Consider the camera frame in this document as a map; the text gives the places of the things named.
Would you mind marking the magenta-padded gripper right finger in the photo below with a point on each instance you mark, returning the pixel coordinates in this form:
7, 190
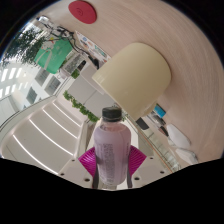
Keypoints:
137, 161

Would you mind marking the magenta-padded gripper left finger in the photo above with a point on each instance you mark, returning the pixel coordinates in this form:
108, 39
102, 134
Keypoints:
86, 163

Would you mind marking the clear bottle with black cap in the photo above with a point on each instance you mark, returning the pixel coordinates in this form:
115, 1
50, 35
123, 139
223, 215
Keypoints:
111, 146

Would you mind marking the white cushion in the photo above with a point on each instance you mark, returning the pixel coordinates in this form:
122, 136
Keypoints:
178, 136
187, 156

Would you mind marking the row of green plants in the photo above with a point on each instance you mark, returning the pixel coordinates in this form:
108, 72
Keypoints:
81, 107

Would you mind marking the cream plastic cup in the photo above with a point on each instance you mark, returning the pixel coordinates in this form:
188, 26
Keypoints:
136, 78

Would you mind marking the green banner with white print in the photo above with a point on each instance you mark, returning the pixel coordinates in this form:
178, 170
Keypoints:
53, 55

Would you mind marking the white printed display board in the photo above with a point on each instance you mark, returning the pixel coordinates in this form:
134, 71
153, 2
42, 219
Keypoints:
95, 48

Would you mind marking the green leafy tree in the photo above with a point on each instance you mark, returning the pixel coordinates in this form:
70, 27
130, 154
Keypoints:
23, 46

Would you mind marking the flat round red coaster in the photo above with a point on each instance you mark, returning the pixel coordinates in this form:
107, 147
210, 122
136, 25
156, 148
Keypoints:
82, 11

